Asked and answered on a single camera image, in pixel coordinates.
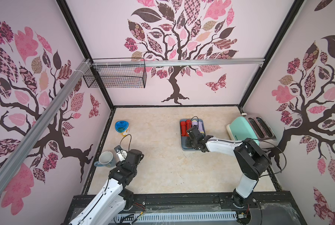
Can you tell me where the blue-grey storage tray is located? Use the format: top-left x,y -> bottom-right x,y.
179,119 -> 206,151

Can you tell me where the red flashlight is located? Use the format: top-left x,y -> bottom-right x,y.
186,120 -> 192,131
180,121 -> 187,137

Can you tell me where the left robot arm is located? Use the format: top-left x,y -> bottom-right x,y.
69,149 -> 144,225

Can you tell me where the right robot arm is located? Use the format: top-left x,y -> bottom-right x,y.
187,125 -> 271,208

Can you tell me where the white blue mug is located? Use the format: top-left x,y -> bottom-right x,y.
94,151 -> 116,168

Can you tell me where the blue lidded cup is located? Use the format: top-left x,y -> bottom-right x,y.
115,121 -> 130,137

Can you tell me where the mint green toaster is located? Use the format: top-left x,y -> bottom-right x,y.
226,113 -> 277,142

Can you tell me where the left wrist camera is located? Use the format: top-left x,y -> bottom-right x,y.
114,145 -> 127,161

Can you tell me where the white slotted cable duct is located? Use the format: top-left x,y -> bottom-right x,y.
111,211 -> 238,225

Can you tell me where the black wire basket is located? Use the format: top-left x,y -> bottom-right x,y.
83,57 -> 147,89

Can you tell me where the aluminium rail back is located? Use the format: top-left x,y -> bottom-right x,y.
92,58 -> 265,67

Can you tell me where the aluminium rail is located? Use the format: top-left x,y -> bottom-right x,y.
0,59 -> 91,195
92,58 -> 265,67

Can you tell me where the aluminium rail left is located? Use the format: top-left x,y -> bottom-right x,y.
0,59 -> 91,195

